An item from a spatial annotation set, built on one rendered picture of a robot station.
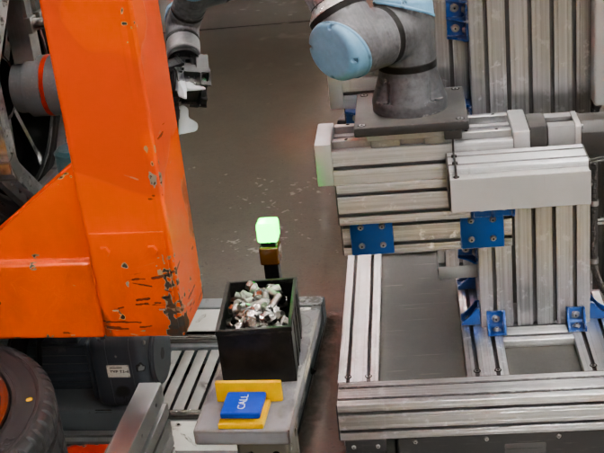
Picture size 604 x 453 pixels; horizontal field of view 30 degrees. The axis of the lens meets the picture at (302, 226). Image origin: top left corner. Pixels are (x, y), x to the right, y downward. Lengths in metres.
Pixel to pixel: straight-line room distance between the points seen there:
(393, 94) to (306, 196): 1.85
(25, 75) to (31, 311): 0.63
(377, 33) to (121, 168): 0.54
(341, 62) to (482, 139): 0.35
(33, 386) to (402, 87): 0.90
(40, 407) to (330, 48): 0.83
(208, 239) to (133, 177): 1.80
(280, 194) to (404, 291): 1.31
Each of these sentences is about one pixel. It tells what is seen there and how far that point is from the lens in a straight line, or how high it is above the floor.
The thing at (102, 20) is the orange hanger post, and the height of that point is 1.13.
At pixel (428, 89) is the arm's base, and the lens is 2.24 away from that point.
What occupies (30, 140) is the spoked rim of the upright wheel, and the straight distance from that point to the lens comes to 2.83.
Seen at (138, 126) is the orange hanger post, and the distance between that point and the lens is 1.98.
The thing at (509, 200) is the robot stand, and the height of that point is 0.68.
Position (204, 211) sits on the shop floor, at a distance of 4.03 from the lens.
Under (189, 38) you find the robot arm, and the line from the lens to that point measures 2.52.
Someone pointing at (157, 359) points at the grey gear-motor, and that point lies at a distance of 2.47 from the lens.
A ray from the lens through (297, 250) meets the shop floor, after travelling 3.64.
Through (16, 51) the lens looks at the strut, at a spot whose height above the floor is 0.94.
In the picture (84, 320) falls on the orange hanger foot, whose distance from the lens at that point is 2.18.
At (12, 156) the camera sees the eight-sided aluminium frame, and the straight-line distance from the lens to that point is 2.47.
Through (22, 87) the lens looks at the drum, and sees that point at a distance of 2.62.
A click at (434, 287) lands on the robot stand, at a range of 2.89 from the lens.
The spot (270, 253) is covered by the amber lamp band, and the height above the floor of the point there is 0.60.
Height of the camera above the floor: 1.54
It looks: 24 degrees down
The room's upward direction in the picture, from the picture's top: 6 degrees counter-clockwise
